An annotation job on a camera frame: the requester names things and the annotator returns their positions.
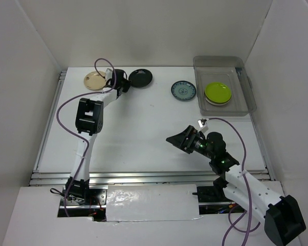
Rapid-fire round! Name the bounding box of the cream plate with flowers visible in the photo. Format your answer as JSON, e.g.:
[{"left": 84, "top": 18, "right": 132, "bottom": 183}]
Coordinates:
[{"left": 84, "top": 71, "right": 106, "bottom": 91}]

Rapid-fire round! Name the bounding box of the blue patterned plate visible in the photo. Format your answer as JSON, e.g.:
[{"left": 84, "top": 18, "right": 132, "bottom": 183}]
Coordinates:
[{"left": 170, "top": 80, "right": 197, "bottom": 101}]

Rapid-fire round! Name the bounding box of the black plate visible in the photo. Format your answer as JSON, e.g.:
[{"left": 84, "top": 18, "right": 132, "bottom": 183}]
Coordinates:
[{"left": 128, "top": 69, "right": 153, "bottom": 88}]

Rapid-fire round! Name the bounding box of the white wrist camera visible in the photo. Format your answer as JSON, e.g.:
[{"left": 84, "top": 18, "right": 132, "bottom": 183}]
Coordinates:
[
  {"left": 105, "top": 69, "right": 113, "bottom": 81},
  {"left": 198, "top": 118, "right": 208, "bottom": 133}
]

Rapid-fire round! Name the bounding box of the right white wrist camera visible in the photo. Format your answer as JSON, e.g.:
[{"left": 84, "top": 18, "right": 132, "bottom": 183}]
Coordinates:
[{"left": 198, "top": 118, "right": 208, "bottom": 133}]

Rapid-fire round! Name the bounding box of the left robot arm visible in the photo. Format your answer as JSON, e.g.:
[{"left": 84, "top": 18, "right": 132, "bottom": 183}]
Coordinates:
[{"left": 66, "top": 69, "right": 131, "bottom": 204}]

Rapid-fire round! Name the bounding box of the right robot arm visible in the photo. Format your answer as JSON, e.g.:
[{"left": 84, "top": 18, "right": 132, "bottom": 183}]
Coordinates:
[{"left": 166, "top": 126, "right": 306, "bottom": 245}]

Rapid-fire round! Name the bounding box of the lime green plate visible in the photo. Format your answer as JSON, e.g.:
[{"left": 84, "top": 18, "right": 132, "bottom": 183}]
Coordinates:
[{"left": 204, "top": 82, "right": 232, "bottom": 103}]

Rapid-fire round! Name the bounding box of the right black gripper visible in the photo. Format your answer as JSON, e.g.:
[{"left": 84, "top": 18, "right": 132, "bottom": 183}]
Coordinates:
[{"left": 166, "top": 125, "right": 215, "bottom": 159}]

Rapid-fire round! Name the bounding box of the white foil covered panel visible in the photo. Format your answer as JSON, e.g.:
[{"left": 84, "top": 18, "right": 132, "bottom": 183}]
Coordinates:
[{"left": 106, "top": 184, "right": 200, "bottom": 222}]

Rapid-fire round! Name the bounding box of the clear plastic bin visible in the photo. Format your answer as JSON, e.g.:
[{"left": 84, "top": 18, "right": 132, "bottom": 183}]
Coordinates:
[{"left": 193, "top": 56, "right": 257, "bottom": 117}]

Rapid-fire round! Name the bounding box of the aluminium table frame rail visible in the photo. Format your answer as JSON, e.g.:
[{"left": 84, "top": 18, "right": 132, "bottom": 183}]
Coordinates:
[{"left": 29, "top": 67, "right": 276, "bottom": 185}]

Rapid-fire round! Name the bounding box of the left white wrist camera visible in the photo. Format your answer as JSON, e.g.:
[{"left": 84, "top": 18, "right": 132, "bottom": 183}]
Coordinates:
[{"left": 105, "top": 69, "right": 113, "bottom": 81}]

